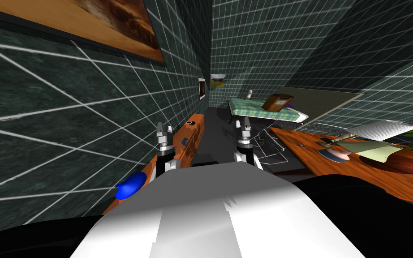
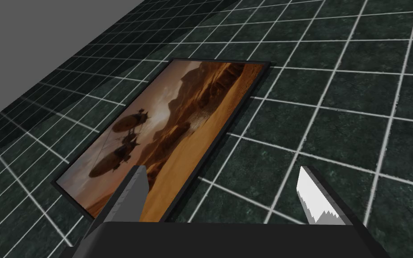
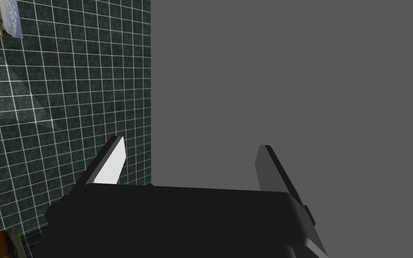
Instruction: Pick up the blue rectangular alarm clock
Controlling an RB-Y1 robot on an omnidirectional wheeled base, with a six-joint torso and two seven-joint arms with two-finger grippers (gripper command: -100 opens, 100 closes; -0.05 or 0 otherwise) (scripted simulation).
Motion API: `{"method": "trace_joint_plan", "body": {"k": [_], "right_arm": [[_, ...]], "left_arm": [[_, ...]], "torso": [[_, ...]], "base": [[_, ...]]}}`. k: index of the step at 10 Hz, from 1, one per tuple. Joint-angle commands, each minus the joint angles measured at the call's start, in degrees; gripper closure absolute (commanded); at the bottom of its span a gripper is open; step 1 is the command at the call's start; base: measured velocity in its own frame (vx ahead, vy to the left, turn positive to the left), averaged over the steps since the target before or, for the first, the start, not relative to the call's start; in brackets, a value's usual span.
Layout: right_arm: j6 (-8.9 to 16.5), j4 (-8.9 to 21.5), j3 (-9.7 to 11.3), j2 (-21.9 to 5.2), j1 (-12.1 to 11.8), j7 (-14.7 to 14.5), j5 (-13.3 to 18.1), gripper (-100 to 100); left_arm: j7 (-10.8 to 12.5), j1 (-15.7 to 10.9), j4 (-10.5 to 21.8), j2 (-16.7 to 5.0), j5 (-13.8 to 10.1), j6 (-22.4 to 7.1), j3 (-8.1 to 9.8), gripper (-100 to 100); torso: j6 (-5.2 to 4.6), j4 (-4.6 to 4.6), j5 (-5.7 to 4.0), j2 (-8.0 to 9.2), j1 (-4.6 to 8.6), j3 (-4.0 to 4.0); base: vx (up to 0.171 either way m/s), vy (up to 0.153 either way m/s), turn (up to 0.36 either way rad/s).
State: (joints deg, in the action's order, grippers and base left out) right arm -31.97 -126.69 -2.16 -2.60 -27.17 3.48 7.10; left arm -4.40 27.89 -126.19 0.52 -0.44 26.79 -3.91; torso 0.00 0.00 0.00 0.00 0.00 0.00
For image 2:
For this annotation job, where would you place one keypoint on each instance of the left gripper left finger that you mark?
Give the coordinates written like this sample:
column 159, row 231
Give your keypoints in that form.
column 129, row 200

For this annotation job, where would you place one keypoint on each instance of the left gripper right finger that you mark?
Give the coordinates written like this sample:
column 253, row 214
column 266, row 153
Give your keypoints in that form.
column 317, row 200

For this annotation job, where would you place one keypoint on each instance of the framed brown desert picture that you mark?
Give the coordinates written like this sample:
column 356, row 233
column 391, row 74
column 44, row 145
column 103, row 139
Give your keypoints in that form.
column 178, row 132

